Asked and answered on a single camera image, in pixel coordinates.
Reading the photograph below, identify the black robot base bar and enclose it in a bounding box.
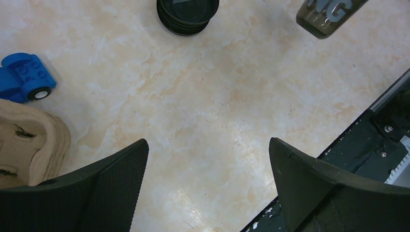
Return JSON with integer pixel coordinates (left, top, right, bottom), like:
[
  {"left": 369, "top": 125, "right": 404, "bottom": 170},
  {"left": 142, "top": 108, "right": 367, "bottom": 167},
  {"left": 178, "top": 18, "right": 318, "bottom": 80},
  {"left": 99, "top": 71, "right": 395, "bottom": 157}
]
[{"left": 240, "top": 89, "right": 410, "bottom": 232}]

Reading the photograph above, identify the translucent brown plastic cup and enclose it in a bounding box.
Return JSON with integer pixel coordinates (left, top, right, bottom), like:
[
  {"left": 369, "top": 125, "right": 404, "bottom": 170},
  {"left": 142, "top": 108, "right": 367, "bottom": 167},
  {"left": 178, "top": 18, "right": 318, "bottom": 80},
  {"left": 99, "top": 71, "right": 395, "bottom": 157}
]
[{"left": 296, "top": 0, "right": 367, "bottom": 39}]

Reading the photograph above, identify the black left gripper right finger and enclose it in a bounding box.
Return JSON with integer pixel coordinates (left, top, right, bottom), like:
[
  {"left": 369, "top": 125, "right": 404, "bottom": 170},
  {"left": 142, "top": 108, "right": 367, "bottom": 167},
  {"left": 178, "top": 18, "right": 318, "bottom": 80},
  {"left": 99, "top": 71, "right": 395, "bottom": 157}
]
[{"left": 269, "top": 138, "right": 410, "bottom": 232}]

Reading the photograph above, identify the blue toy car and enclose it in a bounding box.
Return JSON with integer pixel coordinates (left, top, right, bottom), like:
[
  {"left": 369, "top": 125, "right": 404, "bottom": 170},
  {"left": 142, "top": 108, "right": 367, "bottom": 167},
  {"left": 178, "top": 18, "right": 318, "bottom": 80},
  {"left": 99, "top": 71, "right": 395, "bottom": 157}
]
[{"left": 0, "top": 53, "right": 57, "bottom": 103}]

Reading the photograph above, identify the brown pulp cup carrier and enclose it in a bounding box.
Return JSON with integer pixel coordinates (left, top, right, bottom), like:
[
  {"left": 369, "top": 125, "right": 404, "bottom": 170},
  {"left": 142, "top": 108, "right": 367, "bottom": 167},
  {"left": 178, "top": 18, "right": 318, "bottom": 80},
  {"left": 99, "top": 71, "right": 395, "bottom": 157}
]
[{"left": 0, "top": 100, "right": 72, "bottom": 189}]

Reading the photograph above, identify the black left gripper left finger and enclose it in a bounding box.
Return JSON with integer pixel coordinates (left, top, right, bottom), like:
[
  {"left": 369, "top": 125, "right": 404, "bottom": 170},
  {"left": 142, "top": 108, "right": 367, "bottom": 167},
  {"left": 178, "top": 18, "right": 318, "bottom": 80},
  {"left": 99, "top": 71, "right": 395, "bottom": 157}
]
[{"left": 0, "top": 139, "right": 149, "bottom": 232}]

